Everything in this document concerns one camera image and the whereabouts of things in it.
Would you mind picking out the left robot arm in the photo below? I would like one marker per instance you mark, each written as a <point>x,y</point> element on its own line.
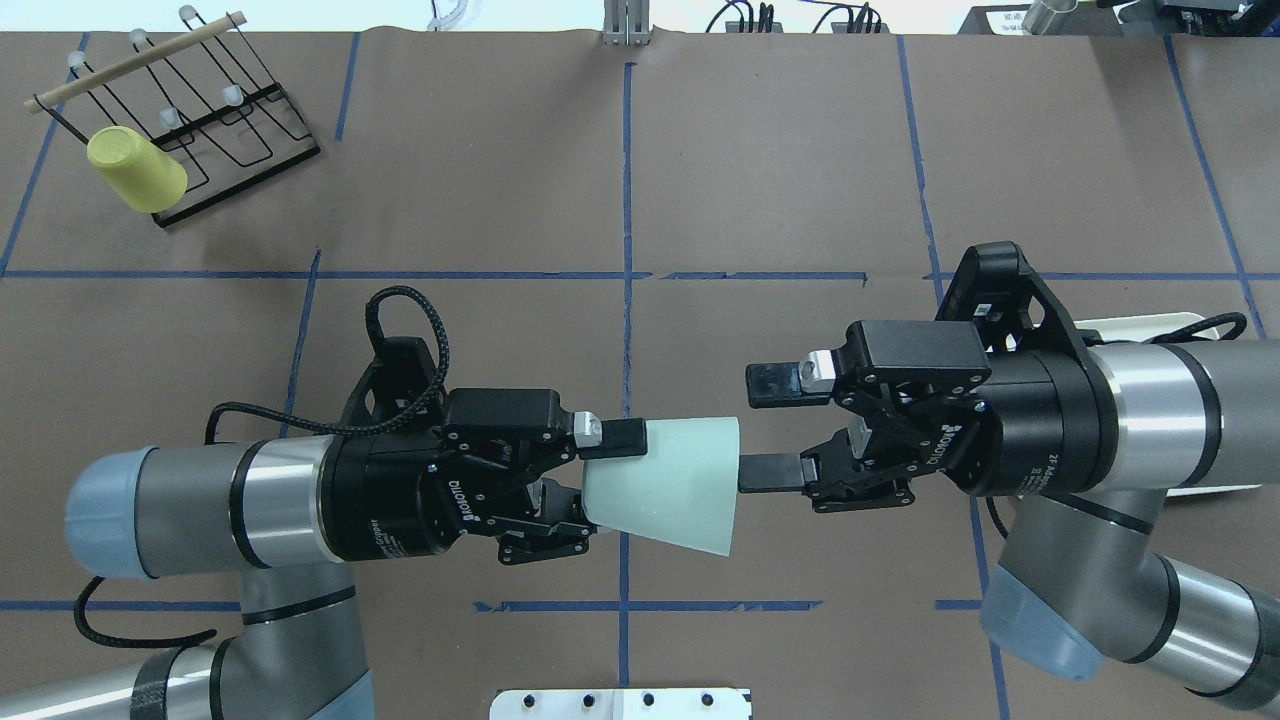
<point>290,516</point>

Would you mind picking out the yellow cup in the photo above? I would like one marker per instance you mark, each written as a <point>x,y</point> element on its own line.
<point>137,170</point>

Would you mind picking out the cream bear tray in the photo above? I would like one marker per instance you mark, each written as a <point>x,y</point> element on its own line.
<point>1161,425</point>

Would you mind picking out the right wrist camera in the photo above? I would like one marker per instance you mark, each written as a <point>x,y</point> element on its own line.
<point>995,288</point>

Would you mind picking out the metal cup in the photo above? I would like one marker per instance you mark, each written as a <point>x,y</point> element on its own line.
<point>1047,17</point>

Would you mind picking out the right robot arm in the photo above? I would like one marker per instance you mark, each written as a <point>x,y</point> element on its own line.
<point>1078,581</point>

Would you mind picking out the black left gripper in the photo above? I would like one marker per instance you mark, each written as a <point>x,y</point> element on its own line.
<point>385,497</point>

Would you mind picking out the green cup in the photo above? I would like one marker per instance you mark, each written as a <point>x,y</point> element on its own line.
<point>682,491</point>

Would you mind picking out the aluminium frame post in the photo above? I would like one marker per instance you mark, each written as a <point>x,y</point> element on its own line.
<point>627,23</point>

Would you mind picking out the black wire cup rack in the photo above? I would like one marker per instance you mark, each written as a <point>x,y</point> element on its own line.
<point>205,97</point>

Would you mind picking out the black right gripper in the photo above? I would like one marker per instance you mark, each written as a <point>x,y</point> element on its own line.
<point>1040,425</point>

